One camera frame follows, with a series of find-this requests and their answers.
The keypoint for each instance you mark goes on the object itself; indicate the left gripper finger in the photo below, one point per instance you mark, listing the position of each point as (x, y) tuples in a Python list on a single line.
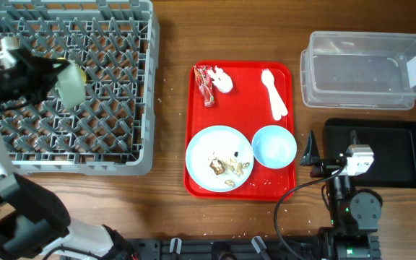
[(37, 92), (54, 66)]

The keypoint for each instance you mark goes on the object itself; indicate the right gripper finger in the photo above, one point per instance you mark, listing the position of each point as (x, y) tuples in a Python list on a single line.
[(311, 156), (354, 138)]

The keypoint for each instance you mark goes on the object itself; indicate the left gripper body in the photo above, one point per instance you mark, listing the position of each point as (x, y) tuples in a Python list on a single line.
[(22, 79)]

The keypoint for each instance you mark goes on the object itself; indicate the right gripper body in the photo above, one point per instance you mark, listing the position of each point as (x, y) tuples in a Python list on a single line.
[(326, 167)]

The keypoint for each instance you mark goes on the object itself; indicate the yellow plastic cup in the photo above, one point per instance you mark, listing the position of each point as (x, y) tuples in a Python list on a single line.
[(72, 73)]

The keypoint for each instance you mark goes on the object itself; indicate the green bowl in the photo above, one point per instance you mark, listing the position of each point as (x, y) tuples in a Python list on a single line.
[(71, 93)]

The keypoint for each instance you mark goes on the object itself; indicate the light blue bowl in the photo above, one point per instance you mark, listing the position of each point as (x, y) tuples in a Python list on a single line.
[(274, 147)]

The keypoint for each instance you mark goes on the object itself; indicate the white plastic fork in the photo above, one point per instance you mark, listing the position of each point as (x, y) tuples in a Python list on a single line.
[(267, 79)]

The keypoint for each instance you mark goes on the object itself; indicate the light blue plate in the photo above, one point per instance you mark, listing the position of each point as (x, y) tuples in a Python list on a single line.
[(218, 139)]

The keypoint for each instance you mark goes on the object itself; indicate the white napkin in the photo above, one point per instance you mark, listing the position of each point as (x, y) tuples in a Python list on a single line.
[(220, 79)]

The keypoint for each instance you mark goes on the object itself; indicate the red snack wrapper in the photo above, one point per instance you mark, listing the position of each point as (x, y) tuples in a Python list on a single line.
[(204, 82)]

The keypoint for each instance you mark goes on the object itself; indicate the white plastic spoon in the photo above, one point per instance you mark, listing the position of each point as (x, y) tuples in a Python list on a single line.
[(275, 108)]

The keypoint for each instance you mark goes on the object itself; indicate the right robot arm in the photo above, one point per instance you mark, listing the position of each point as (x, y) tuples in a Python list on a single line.
[(354, 213)]

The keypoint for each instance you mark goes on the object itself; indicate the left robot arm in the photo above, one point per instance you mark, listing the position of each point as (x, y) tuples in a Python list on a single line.
[(33, 220)]

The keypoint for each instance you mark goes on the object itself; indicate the grey plastic dishwasher rack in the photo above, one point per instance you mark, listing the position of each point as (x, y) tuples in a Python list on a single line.
[(116, 44)]

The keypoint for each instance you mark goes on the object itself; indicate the black plastic tray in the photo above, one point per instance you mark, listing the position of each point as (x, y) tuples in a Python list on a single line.
[(393, 144)]

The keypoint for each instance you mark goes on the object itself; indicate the clear plastic bin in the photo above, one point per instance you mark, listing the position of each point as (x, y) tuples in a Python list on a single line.
[(359, 70)]

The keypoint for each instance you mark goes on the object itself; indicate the red plastic tray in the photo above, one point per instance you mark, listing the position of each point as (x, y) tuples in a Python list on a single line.
[(246, 108)]

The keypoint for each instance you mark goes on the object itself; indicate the food scraps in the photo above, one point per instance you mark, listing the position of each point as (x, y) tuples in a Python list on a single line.
[(229, 166)]

